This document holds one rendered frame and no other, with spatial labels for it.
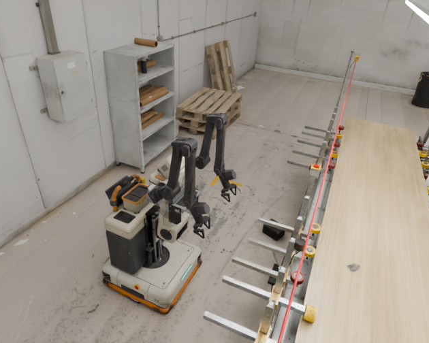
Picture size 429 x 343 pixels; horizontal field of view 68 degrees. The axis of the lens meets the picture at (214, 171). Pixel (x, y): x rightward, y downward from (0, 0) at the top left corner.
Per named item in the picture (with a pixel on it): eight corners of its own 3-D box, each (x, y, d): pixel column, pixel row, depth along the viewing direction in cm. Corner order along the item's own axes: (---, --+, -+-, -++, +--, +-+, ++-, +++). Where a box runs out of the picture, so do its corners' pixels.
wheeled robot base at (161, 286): (101, 285, 279) (97, 266, 266) (144, 239, 328) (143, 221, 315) (167, 318, 257) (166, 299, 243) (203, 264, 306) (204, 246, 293)
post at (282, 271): (265, 324, 190) (278, 269, 164) (266, 318, 193) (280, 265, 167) (270, 326, 189) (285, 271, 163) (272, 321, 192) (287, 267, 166)
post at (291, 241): (275, 292, 210) (289, 239, 184) (276, 288, 213) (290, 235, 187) (280, 295, 209) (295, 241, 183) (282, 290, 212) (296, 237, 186)
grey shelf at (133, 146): (116, 165, 450) (102, 50, 367) (152, 140, 521) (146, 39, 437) (143, 173, 436) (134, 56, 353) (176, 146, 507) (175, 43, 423)
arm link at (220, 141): (221, 112, 214) (214, 118, 205) (229, 114, 212) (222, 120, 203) (218, 167, 237) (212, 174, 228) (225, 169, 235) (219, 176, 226)
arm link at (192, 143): (179, 130, 182) (169, 137, 174) (199, 139, 178) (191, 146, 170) (169, 190, 207) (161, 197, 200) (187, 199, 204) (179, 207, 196)
